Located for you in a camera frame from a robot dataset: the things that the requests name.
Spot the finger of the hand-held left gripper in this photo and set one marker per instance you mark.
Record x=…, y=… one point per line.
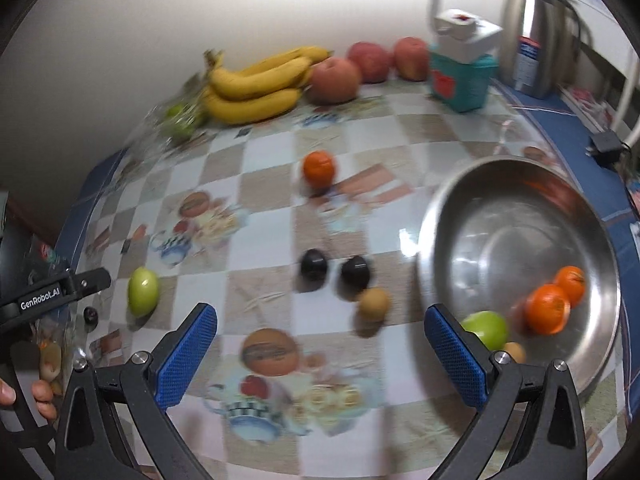
x=92, y=281

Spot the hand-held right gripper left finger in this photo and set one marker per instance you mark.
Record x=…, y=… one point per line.
x=187, y=355

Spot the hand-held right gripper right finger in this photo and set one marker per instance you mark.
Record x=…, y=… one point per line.
x=455, y=355

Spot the dark plum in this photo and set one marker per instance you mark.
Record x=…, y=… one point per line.
x=91, y=315
x=314, y=266
x=356, y=272

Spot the green jujube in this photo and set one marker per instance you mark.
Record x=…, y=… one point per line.
x=487, y=330

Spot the green mango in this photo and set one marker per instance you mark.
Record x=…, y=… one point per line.
x=143, y=290

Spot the tan longan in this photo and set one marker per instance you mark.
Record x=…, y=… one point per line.
x=374, y=302
x=516, y=352

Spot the stainless steel basin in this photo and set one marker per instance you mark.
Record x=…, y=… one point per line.
x=480, y=260

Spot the orange mandarin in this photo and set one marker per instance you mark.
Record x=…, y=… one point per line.
x=547, y=309
x=318, y=167
x=571, y=282

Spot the person's left hand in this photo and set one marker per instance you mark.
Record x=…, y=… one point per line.
x=42, y=395

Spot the clear container of small fruit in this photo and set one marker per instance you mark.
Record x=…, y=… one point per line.
x=50, y=355

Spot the checkered printed tablecloth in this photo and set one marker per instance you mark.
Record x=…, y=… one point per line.
x=260, y=210

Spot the yellow banana bunch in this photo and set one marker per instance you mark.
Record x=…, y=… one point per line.
x=250, y=85

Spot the black charger adapter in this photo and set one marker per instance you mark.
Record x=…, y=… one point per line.
x=606, y=147

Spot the teal plastic toy box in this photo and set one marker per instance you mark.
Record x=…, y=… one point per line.
x=465, y=85

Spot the pink plastic bag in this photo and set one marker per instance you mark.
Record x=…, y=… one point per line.
x=590, y=105

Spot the red apple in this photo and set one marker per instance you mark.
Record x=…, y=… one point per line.
x=371, y=62
x=335, y=81
x=411, y=59

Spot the white pipe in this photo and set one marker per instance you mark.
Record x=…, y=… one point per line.
x=627, y=100

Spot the white power strip lamp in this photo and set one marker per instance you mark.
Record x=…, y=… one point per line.
x=465, y=35

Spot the stainless steel thermos jug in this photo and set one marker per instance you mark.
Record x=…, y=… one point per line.
x=530, y=25

